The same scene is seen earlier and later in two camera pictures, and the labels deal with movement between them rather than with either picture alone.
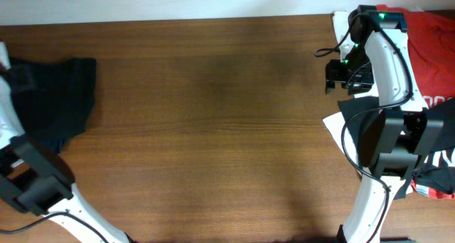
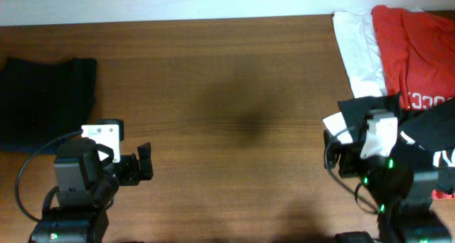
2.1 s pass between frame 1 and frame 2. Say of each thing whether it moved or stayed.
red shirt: stayed
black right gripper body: moved
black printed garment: stayed
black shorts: stayed
